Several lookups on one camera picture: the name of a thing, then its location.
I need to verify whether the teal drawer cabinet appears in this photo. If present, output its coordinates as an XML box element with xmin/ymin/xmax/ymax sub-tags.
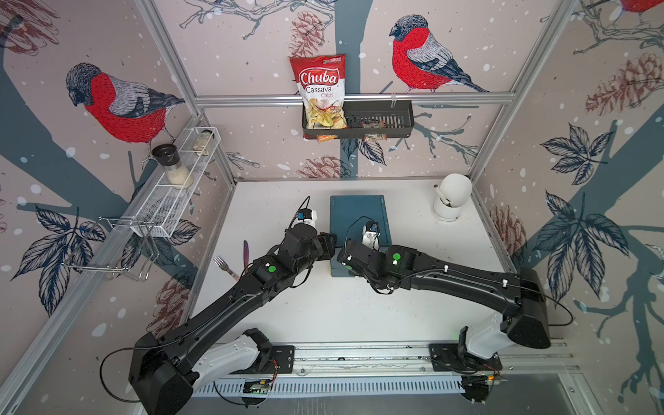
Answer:
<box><xmin>330</xmin><ymin>195</ymin><xmax>393</xmax><ymax>278</ymax></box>

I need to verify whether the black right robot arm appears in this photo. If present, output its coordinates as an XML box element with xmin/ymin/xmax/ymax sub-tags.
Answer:
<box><xmin>336</xmin><ymin>240</ymin><xmax>552</xmax><ymax>361</ymax></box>

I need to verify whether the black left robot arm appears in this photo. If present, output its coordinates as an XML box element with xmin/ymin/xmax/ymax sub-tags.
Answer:
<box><xmin>128</xmin><ymin>223</ymin><xmax>336</xmax><ymax>414</ymax></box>

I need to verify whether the small glass jar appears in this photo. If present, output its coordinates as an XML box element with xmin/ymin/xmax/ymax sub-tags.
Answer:
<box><xmin>192</xmin><ymin>130</ymin><xmax>214</xmax><ymax>157</ymax></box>

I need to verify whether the black lid spice jar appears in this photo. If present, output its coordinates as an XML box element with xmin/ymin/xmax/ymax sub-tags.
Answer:
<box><xmin>150</xmin><ymin>144</ymin><xmax>193</xmax><ymax>188</ymax></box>

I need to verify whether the red cassava chips bag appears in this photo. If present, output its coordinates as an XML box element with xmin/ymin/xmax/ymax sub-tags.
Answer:
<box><xmin>290</xmin><ymin>55</ymin><xmax>348</xmax><ymax>142</ymax></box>

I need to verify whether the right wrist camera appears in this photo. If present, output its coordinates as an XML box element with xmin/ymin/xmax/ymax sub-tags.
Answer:
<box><xmin>362</xmin><ymin>221</ymin><xmax>380</xmax><ymax>250</ymax></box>

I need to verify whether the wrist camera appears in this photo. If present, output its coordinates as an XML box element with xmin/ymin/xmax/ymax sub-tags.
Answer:
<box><xmin>295</xmin><ymin>207</ymin><xmax>317</xmax><ymax>228</ymax></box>
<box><xmin>362</xmin><ymin>221</ymin><xmax>380</xmax><ymax>250</ymax></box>

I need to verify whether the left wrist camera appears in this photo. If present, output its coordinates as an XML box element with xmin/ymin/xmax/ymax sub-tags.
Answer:
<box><xmin>295</xmin><ymin>207</ymin><xmax>317</xmax><ymax>228</ymax></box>

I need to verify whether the purple handled knife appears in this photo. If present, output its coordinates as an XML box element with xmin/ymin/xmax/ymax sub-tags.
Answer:
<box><xmin>243</xmin><ymin>240</ymin><xmax>250</xmax><ymax>271</ymax></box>

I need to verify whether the silver fork pink handle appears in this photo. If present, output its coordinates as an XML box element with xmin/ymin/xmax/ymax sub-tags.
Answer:
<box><xmin>213</xmin><ymin>255</ymin><xmax>240</xmax><ymax>282</ymax></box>

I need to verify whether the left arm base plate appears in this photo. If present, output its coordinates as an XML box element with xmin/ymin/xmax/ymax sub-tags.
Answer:
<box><xmin>243</xmin><ymin>345</ymin><xmax>295</xmax><ymax>375</ymax></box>

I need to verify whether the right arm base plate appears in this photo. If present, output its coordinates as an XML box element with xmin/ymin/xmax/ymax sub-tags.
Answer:
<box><xmin>428</xmin><ymin>342</ymin><xmax>502</xmax><ymax>375</ymax></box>

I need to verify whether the black wall basket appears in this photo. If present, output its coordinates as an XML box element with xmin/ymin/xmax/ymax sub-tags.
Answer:
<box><xmin>302</xmin><ymin>100</ymin><xmax>414</xmax><ymax>139</ymax></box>

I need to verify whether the white wire wall shelf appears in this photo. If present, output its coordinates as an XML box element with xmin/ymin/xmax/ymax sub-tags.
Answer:
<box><xmin>125</xmin><ymin>126</ymin><xmax>220</xmax><ymax>238</ymax></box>

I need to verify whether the wire hook rack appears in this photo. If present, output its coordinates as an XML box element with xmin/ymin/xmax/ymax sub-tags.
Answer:
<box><xmin>61</xmin><ymin>216</ymin><xmax>160</xmax><ymax>282</ymax></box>

